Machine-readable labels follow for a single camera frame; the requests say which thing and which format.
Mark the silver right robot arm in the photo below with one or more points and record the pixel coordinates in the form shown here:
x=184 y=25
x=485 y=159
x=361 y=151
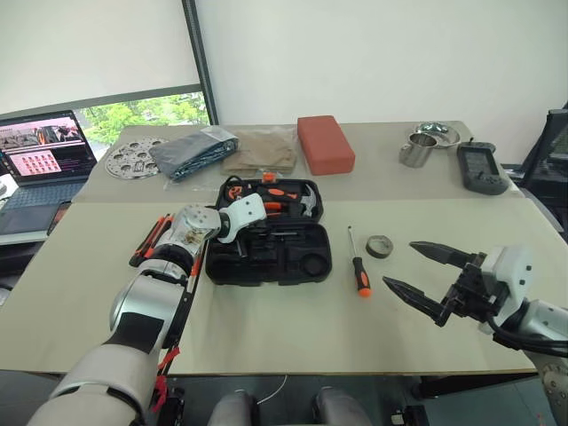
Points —
x=546 y=315

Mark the grey tape roll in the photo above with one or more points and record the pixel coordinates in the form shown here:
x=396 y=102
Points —
x=377 y=250

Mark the brown cloth in plastic bag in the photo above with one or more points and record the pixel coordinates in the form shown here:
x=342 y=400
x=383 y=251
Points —
x=262 y=153

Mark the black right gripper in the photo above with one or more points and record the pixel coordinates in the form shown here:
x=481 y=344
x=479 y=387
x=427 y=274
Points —
x=472 y=293

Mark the stainless steel cup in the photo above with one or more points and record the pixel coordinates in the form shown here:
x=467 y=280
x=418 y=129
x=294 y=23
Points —
x=415 y=153

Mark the black plastic tool case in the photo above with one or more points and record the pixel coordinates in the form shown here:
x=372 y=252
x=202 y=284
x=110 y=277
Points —
x=288 y=262

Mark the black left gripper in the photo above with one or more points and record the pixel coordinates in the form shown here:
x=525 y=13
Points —
x=257 y=225

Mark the orange black utility knife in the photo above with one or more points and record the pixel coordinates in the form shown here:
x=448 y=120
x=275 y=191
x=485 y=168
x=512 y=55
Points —
x=151 y=242

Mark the red rectangular box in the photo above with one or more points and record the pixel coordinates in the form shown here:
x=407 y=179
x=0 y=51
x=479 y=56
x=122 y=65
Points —
x=326 y=144

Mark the black handheld device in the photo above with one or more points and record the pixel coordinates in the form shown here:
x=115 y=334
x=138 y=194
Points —
x=481 y=171

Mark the dark grey rounded shape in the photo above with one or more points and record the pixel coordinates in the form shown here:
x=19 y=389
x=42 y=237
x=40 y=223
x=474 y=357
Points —
x=339 y=408
x=233 y=410

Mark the black mesh chair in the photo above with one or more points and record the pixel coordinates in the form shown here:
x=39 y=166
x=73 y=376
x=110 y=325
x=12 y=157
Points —
x=548 y=168

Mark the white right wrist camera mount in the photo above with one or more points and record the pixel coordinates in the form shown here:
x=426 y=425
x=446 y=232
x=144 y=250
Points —
x=510 y=266

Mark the orange black tape measure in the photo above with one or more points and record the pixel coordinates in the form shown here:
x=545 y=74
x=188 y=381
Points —
x=234 y=192

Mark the open laptop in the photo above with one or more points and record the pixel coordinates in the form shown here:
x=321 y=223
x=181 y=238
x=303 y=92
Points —
x=40 y=168

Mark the black smartphone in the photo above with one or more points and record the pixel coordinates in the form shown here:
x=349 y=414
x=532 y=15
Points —
x=57 y=217

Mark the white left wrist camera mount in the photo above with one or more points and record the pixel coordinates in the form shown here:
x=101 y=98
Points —
x=244 y=210

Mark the dark window frame post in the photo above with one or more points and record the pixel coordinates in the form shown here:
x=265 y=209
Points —
x=202 y=66

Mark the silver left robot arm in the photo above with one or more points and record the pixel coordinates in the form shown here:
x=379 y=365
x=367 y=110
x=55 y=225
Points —
x=133 y=302

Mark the round perforated metal plate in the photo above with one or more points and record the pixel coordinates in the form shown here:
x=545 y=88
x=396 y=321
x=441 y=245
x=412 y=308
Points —
x=124 y=162

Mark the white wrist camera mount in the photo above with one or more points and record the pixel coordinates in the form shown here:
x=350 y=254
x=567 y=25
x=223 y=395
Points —
x=510 y=266
x=244 y=210

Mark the stainless steel bowl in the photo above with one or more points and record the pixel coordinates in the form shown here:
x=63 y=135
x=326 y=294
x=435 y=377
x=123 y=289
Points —
x=444 y=135

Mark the dark blue cloth in bag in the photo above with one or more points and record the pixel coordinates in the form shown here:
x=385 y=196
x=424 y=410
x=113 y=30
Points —
x=191 y=153

